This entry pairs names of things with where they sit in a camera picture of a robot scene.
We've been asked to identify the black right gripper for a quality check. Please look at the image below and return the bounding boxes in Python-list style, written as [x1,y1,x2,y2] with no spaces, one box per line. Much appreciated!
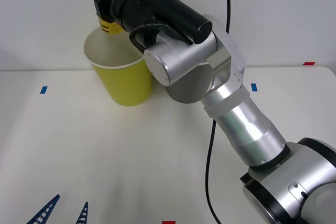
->
[83,0,132,24]

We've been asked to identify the yellow bottle with black cap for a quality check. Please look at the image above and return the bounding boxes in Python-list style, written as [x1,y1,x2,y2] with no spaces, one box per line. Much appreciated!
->
[86,0,123,36]

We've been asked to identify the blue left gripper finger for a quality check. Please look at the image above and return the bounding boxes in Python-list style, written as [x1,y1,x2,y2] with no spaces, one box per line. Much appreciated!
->
[26,194,61,224]
[75,201,89,224]

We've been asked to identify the long black cable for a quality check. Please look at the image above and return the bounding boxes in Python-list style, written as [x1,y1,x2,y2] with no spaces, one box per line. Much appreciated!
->
[204,0,232,224]

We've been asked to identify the yellow-green plastic waste bin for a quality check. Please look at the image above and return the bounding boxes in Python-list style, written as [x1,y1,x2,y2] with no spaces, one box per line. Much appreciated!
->
[83,27,154,108]

